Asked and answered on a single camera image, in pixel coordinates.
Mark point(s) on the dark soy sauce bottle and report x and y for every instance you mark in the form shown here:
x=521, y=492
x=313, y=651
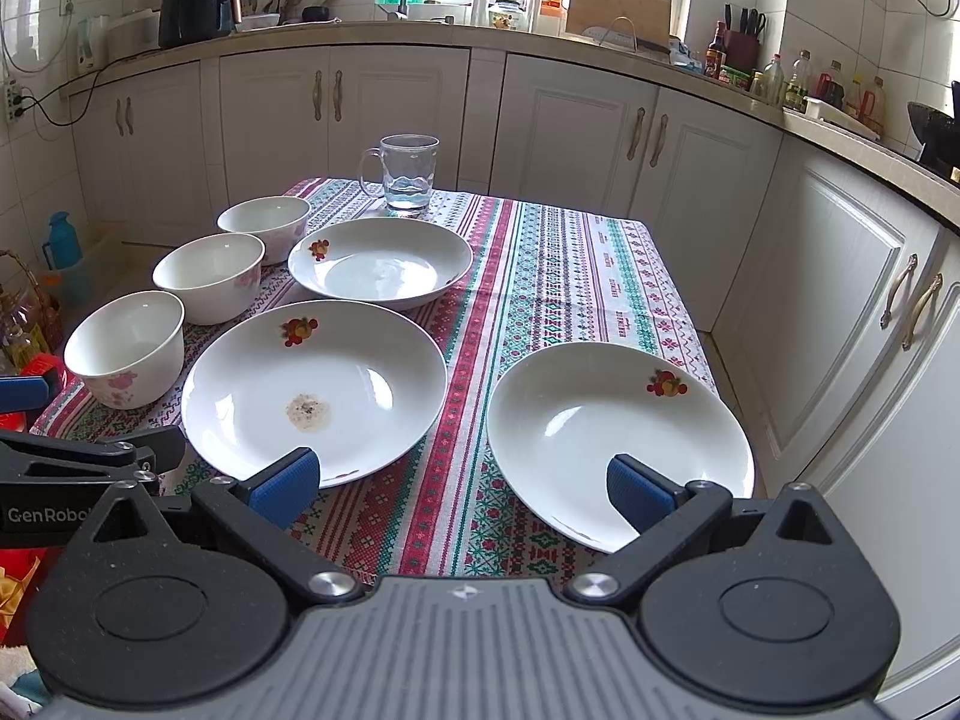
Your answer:
x=715, y=53

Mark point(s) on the knife block with knives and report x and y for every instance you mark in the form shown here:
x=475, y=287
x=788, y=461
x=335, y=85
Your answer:
x=742, y=31

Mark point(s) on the white plate fruit print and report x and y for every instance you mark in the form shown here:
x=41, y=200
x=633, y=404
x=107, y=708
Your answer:
x=399, y=264
x=559, y=416

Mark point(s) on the white kitchen cabinets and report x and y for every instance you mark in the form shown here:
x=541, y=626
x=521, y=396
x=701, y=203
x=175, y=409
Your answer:
x=825, y=269

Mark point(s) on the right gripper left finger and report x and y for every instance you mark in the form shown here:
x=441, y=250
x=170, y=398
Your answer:
x=248, y=519

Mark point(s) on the blue thermos jug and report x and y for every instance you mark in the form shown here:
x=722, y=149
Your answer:
x=62, y=248

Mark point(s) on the black wok pan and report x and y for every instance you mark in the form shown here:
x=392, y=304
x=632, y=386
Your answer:
x=939, y=135

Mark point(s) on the striped patterned tablecloth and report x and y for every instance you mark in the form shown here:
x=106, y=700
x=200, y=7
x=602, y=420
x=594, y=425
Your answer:
x=540, y=276

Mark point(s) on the black air fryer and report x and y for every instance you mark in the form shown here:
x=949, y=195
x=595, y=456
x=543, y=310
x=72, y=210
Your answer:
x=185, y=22

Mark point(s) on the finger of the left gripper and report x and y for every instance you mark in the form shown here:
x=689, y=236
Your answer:
x=21, y=394
x=155, y=450

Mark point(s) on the clear glass mug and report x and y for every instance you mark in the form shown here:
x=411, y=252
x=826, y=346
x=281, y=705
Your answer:
x=408, y=165

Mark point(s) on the white bowl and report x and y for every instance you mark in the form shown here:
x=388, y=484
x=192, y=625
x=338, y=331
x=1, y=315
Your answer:
x=130, y=352
x=217, y=278
x=279, y=221

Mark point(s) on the white plate stained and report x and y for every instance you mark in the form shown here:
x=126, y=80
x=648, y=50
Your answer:
x=357, y=384

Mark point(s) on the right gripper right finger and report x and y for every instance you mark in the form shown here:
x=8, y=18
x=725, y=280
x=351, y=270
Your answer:
x=673, y=523

